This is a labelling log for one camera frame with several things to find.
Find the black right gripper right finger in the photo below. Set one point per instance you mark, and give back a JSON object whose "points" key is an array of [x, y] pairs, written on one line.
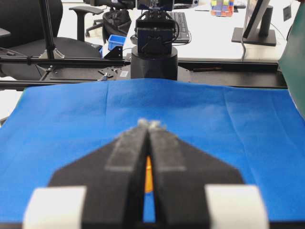
{"points": [[194, 190]]}

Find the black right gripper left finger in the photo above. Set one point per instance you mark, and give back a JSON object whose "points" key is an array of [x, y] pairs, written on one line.
{"points": [[102, 190]]}

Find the orange block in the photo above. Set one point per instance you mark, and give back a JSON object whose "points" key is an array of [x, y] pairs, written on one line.
{"points": [[148, 176]]}

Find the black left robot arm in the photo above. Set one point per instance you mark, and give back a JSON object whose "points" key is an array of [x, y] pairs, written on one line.
{"points": [[155, 30]]}

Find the blue cloth mat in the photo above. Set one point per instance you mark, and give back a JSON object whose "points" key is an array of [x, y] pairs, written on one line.
{"points": [[258, 131]]}

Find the blue plastic bin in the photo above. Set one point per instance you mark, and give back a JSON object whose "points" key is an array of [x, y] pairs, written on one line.
{"points": [[113, 41]]}

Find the black keyboard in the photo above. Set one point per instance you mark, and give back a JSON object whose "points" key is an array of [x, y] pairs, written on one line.
{"points": [[184, 36]]}

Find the green backdrop board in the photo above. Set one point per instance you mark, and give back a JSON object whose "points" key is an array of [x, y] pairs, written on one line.
{"points": [[292, 61]]}

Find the black office chair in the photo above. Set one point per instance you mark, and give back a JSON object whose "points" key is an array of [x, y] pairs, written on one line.
{"points": [[22, 18]]}

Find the black monitor with stand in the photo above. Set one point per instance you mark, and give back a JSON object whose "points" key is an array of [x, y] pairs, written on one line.
{"points": [[256, 28]]}

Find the colourful cube stack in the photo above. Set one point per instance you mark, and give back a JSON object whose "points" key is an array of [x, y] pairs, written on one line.
{"points": [[222, 8]]}

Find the black aluminium frame rail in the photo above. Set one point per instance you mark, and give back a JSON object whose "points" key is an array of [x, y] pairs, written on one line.
{"points": [[72, 70]]}

